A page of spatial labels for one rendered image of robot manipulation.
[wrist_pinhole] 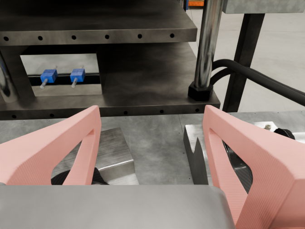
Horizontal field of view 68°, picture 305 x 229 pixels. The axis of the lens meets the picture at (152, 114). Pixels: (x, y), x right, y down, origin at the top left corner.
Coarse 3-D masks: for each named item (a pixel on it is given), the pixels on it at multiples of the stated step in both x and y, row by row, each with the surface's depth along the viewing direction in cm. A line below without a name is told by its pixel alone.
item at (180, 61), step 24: (0, 48) 133; (24, 48) 133; (120, 48) 133; (144, 48) 133; (168, 48) 133; (24, 72) 108; (120, 72) 108; (144, 72) 108; (168, 72) 108; (192, 72) 108; (0, 96) 91; (24, 96) 91; (48, 96) 91; (72, 96) 91; (96, 96) 91; (120, 96) 91; (144, 96) 91; (168, 96) 91; (216, 96) 91; (0, 120) 86
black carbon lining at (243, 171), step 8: (264, 128) 50; (288, 136) 49; (224, 144) 46; (232, 152) 55; (232, 160) 48; (240, 160) 47; (240, 168) 45; (248, 168) 45; (240, 176) 44; (248, 176) 44; (248, 184) 44; (248, 192) 43
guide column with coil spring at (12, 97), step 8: (0, 56) 79; (0, 64) 79; (0, 72) 80; (8, 72) 83; (0, 80) 82; (8, 80) 83; (0, 88) 84; (8, 88) 84; (8, 96) 86; (16, 96) 88
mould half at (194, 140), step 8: (184, 128) 66; (192, 128) 64; (200, 128) 64; (272, 128) 64; (184, 136) 66; (192, 136) 61; (200, 136) 50; (296, 136) 50; (304, 136) 50; (184, 144) 66; (192, 144) 58; (200, 144) 48; (192, 152) 56; (200, 152) 48; (192, 160) 56; (200, 160) 48; (192, 168) 56; (200, 168) 49; (208, 168) 44; (192, 176) 57; (200, 176) 49; (208, 176) 44; (200, 184) 49; (208, 184) 43
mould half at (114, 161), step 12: (108, 132) 55; (120, 132) 55; (108, 144) 51; (120, 144) 51; (72, 156) 48; (108, 156) 48; (120, 156) 48; (60, 168) 46; (108, 168) 46; (120, 168) 47; (132, 168) 48; (108, 180) 48; (120, 180) 48; (132, 180) 48
